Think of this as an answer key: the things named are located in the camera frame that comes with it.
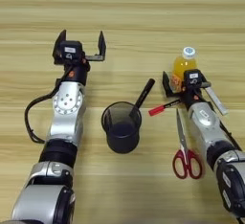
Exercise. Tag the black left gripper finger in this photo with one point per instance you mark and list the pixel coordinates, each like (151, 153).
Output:
(102, 47)
(57, 46)

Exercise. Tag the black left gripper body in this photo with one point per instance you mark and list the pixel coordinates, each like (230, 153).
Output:
(76, 73)

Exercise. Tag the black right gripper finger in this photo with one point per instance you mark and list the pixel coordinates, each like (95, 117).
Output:
(167, 84)

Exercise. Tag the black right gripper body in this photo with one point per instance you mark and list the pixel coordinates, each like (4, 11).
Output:
(193, 95)

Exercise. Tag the orange juice bottle white cap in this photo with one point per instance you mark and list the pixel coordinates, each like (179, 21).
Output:
(184, 63)

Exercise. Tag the black mesh pen cup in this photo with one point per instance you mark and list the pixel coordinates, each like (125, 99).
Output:
(122, 138)

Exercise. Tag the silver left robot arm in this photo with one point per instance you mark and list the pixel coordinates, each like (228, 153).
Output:
(67, 119)

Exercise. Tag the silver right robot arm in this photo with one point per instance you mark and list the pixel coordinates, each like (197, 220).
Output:
(207, 129)

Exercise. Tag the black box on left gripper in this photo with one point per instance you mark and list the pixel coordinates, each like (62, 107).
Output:
(70, 50)

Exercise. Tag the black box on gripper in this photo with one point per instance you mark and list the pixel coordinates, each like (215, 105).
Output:
(193, 78)
(70, 50)

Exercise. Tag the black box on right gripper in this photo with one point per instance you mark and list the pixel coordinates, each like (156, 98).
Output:
(193, 78)

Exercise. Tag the black marker pen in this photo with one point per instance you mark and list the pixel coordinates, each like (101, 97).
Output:
(143, 94)

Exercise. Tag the red marker pen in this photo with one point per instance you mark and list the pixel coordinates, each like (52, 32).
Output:
(156, 110)

